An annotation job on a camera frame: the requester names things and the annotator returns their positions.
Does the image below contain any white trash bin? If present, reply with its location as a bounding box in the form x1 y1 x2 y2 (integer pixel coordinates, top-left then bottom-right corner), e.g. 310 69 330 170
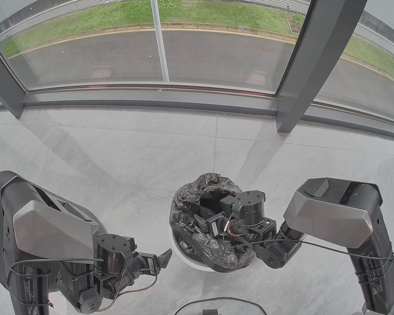
170 225 219 271

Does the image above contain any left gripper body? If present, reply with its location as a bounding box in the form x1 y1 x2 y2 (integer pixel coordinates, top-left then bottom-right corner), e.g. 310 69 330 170
129 252 161 279

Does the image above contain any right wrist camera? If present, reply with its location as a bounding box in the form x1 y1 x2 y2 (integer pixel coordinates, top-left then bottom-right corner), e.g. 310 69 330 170
219 195 237 216

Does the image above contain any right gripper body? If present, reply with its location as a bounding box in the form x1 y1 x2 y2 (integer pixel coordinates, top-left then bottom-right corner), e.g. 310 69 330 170
205 214 252 243

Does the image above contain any window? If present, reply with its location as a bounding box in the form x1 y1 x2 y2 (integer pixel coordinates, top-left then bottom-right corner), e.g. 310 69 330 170
0 0 394 134

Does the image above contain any black plastic bag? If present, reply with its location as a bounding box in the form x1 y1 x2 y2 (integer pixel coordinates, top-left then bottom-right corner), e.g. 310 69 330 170
169 173 257 273

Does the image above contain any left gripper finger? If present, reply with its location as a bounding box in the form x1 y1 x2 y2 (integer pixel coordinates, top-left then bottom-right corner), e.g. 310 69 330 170
157 248 173 270

